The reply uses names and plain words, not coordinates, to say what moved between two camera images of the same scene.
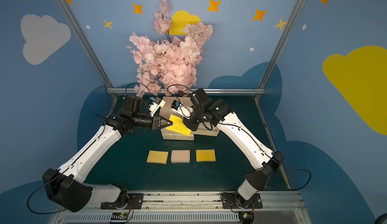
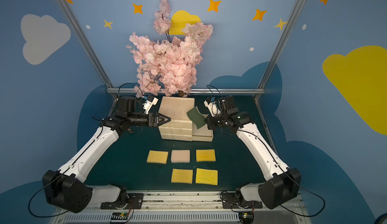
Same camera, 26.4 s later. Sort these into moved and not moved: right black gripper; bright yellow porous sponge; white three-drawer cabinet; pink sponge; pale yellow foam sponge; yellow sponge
Moved: bright yellow porous sponge; right black gripper
Not moved: yellow sponge; pink sponge; white three-drawer cabinet; pale yellow foam sponge
